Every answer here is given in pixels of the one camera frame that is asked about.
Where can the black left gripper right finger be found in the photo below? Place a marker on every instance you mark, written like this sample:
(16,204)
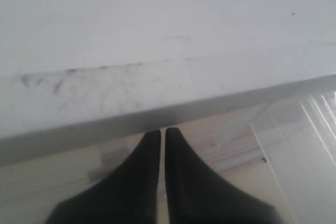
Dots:
(196,194)

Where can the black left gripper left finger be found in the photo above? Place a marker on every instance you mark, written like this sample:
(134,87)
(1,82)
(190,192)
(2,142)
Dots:
(127,195)

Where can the clear plastic bin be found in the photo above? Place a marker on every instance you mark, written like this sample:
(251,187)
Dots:
(286,158)

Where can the white plastic drawer cabinet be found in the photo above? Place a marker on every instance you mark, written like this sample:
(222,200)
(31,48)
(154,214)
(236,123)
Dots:
(77,72)

